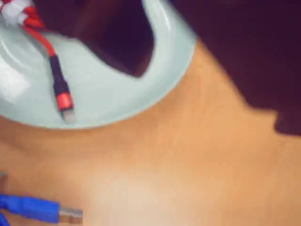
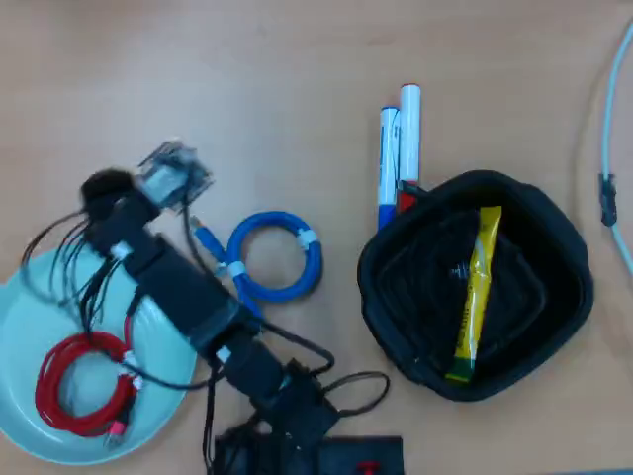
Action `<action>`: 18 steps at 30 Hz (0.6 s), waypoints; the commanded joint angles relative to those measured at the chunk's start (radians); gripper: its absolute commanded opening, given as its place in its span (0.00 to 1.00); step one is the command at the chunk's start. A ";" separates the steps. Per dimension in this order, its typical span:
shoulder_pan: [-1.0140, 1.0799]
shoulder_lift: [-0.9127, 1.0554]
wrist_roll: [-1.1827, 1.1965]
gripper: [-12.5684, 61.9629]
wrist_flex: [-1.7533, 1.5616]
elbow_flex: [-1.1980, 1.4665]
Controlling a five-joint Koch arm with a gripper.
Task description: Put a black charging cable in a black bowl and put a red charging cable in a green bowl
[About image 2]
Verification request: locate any blue coiled USB cable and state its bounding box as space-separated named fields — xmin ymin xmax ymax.
xmin=190 ymin=211 xmax=325 ymax=318

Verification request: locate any blue capped white marker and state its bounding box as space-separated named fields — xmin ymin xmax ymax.
xmin=378 ymin=106 xmax=402 ymax=234

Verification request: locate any black cable connector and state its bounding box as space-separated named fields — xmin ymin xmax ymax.
xmin=597 ymin=171 xmax=618 ymax=228

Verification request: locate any light teal plate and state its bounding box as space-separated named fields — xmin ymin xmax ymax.
xmin=0 ymin=244 xmax=199 ymax=466

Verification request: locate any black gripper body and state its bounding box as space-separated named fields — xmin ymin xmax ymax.
xmin=86 ymin=197 xmax=167 ymax=258

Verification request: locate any black braided charging cable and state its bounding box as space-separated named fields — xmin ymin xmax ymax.
xmin=380 ymin=212 xmax=548 ymax=367

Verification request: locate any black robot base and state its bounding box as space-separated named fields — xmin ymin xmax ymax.
xmin=212 ymin=420 xmax=406 ymax=475

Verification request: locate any red charging cable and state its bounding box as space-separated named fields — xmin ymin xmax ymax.
xmin=34 ymin=314 xmax=144 ymax=449

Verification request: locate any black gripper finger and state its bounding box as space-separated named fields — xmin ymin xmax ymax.
xmin=78 ymin=168 xmax=137 ymax=219

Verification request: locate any yellow stick packet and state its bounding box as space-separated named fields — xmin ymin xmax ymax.
xmin=444 ymin=205 xmax=503 ymax=385

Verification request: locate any thin black robot wire bundle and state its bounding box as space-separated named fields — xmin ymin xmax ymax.
xmin=19 ymin=210 xmax=135 ymax=337

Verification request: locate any black fabric bowl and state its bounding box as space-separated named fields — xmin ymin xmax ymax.
xmin=356 ymin=169 xmax=594 ymax=403

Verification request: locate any pale blue cable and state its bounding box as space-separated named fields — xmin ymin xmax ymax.
xmin=600 ymin=19 xmax=633 ymax=278

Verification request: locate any red capped white marker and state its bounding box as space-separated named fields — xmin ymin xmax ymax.
xmin=395 ymin=83 xmax=427 ymax=214

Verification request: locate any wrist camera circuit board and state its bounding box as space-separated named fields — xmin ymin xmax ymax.
xmin=136 ymin=141 xmax=215 ymax=214

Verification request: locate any black motor wire loop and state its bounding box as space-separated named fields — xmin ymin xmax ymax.
xmin=316 ymin=370 xmax=391 ymax=417

